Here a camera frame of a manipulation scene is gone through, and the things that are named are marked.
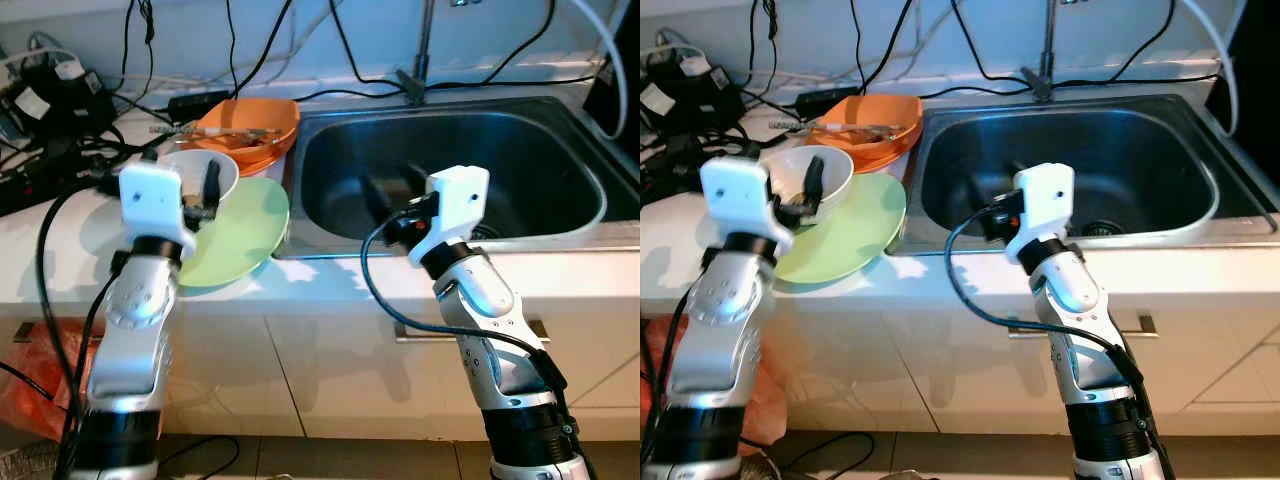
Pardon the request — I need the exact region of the white bowl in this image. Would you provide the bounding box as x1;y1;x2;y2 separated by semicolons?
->
155;148;242;219
758;145;857;226

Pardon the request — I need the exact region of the green plate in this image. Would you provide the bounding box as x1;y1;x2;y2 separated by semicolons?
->
775;172;909;286
178;175;292;289

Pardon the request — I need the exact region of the white kitchen cabinet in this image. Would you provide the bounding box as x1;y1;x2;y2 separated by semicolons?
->
640;290;1280;436
0;295;641;441

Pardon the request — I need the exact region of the long light utensil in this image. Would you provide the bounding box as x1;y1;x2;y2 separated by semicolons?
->
768;118;906;139
150;122;283;143

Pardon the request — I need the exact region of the black power brick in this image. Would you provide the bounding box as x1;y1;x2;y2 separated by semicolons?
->
163;90;233;114
793;85;853;109

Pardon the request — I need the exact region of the black charger box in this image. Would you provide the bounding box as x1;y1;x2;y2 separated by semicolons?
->
640;48;749;136
0;52;119;141

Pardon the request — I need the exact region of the orange bowl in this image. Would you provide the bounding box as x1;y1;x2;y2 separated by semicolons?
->
190;97;301;177
803;93;924;173

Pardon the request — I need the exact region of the black power strip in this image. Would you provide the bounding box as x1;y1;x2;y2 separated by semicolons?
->
0;148;113;217
640;135;703;201

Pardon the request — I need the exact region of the stainless steel sink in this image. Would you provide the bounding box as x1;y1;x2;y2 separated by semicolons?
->
885;90;1280;259
270;93;641;263

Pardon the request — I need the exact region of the dark metal faucet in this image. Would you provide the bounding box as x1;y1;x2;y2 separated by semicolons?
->
1018;0;1064;103
394;0;443;106

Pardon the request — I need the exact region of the orange plastic bag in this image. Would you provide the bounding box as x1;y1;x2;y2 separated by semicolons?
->
0;320;101;443
640;315;791;453

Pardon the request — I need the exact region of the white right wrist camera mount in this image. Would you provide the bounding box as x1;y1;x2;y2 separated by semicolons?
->
408;165;491;269
1005;162;1076;266

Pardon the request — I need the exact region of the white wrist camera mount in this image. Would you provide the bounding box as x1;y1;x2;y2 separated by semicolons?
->
699;157;784;258
408;165;491;269
117;163;199;253
1005;162;1076;266

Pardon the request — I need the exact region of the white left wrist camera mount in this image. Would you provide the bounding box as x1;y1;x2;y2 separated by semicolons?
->
699;157;784;258
117;163;199;253

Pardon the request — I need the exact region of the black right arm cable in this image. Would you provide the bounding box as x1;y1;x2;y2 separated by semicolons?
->
943;200;1151;401
360;205;561;401

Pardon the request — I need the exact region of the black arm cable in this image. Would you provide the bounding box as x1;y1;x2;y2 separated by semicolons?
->
35;175;126;471
360;205;561;401
640;170;706;471
943;200;1151;401

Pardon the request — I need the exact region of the white hose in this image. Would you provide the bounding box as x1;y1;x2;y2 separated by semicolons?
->
568;0;631;141
1180;0;1246;136

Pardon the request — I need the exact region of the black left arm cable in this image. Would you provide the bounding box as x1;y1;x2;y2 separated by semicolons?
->
35;175;126;471
640;170;706;471

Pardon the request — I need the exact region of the black wall cable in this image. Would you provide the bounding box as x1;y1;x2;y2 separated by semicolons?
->
327;0;406;93
948;0;1031;91

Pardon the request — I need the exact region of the black floor cable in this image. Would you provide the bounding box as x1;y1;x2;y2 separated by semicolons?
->
785;430;886;473
160;433;243;479

